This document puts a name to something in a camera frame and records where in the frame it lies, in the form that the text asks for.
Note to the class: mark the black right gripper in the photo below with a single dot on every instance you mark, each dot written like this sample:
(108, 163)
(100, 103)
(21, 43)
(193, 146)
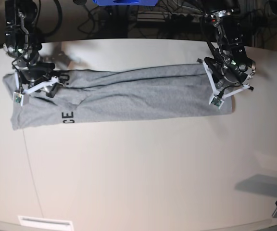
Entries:
(36, 73)

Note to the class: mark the blue plastic box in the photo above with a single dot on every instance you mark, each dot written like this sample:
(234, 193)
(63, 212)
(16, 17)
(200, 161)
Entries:
(126, 2)

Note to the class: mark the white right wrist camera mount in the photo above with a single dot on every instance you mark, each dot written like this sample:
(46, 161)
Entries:
(21, 95)

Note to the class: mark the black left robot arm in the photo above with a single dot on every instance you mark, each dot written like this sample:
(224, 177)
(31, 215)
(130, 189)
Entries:
(228, 35)

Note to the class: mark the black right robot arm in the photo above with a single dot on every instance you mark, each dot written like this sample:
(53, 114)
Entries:
(23, 41)

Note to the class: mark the grey T-shirt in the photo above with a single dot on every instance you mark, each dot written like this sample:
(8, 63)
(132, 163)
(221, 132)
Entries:
(144, 94)

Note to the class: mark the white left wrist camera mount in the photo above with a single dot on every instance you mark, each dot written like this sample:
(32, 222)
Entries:
(219, 96)

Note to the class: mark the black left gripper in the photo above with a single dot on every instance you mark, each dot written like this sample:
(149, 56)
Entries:
(231, 73)

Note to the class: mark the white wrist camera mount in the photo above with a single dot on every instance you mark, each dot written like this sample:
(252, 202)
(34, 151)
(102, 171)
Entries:
(219, 96)
(21, 95)

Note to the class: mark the white power strip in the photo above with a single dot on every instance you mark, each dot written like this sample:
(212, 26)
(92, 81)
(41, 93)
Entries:
(187, 19)

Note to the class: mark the white label strip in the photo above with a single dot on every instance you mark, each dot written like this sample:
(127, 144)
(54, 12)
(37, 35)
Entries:
(44, 223)

